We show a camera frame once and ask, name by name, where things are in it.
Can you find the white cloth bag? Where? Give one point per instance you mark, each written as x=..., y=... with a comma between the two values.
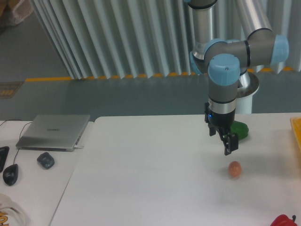
x=11, y=214

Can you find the black earbuds case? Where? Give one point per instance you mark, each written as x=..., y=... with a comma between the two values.
x=45, y=160

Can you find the white folding partition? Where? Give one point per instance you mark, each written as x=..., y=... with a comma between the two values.
x=145, y=37

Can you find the brown egg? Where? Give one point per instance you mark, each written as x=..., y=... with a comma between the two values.
x=234, y=169

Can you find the black flat device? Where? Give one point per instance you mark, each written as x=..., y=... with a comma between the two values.
x=3, y=157

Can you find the green bell pepper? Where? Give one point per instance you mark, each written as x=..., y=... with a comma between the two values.
x=240, y=128

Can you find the silver laptop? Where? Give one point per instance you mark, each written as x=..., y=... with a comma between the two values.
x=56, y=132

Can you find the red bell pepper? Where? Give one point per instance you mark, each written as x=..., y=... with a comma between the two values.
x=284, y=220

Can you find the black computer mouse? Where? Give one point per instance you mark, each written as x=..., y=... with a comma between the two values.
x=10, y=174

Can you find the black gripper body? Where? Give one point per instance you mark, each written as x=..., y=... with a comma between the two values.
x=222, y=122

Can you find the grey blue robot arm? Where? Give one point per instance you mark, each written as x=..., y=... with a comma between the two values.
x=225, y=62

